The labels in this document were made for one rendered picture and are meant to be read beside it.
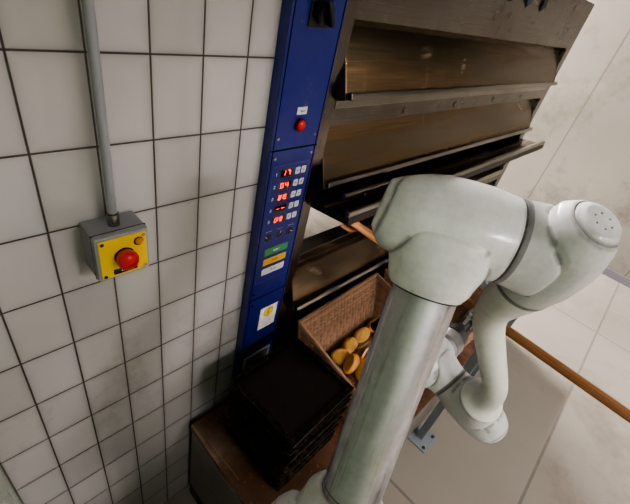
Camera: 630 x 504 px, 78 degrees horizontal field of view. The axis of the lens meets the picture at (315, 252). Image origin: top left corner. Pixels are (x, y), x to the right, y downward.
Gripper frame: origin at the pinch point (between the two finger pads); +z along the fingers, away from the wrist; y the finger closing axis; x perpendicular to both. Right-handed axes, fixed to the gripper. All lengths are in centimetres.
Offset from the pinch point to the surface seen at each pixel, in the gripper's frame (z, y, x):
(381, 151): -2, -32, -53
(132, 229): -89, -31, -46
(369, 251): 16, 18, -54
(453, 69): 27, -59, -54
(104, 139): -92, -48, -48
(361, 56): -25, -61, -54
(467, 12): 22, -76, -54
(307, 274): -23, 16, -55
